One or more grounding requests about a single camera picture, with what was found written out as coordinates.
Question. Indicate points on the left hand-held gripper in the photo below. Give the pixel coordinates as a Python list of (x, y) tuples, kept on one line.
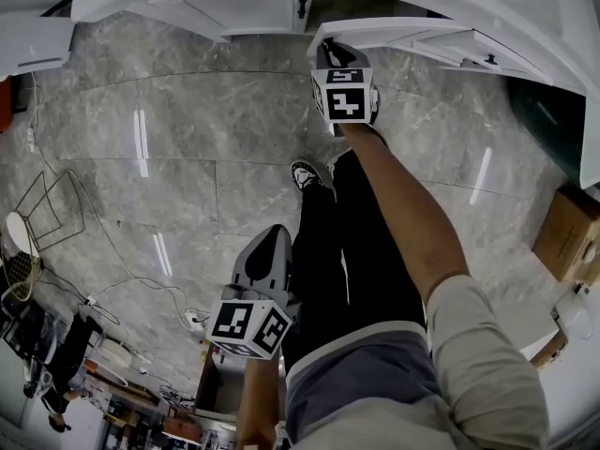
[(244, 324)]

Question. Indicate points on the person's left forearm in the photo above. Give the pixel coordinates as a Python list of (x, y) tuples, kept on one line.
[(258, 401)]

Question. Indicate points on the person's right forearm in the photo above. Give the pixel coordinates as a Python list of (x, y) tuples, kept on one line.
[(398, 204)]

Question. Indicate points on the white power strip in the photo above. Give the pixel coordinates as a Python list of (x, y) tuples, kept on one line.
[(31, 139)]

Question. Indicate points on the white sink cabinet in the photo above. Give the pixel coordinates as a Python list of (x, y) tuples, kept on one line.
[(515, 7)]

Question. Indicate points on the person's beige and grey shirt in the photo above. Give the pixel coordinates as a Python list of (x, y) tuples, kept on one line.
[(483, 368)]

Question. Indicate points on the person's black trousers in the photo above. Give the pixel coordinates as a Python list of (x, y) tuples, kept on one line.
[(323, 260)]

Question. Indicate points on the brown cardboard box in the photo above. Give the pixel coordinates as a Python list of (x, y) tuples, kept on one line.
[(567, 237)]

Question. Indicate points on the person's left black shoe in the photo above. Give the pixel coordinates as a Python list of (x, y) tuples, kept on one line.
[(304, 172)]

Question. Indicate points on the brown wooden cabinet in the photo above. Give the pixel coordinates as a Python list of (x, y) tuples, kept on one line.
[(211, 387)]

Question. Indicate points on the white appliance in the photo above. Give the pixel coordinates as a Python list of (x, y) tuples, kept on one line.
[(33, 45)]

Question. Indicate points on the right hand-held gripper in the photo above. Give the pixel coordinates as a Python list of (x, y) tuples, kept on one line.
[(346, 103)]

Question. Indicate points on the white floor socket block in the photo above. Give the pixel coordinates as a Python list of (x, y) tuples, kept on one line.
[(194, 319)]

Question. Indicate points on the white closed cabinet door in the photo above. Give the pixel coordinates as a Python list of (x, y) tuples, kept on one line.
[(515, 66), (244, 12)]

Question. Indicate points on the white panelled cabinet door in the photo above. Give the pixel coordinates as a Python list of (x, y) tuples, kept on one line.
[(384, 28)]

